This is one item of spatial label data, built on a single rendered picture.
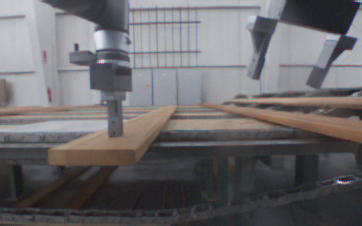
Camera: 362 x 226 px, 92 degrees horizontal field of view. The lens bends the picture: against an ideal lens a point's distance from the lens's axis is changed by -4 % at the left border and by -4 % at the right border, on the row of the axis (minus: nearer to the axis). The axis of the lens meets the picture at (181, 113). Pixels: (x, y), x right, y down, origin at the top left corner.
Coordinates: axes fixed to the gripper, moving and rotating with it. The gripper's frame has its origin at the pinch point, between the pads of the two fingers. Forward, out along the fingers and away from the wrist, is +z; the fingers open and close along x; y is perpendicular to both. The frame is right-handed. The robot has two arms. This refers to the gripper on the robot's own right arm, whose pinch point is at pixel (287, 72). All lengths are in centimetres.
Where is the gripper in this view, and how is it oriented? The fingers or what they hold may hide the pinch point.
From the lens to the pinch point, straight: 40.7
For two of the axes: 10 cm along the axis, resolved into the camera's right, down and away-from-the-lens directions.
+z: -1.5, 8.8, 4.4
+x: 9.9, 1.0, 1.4
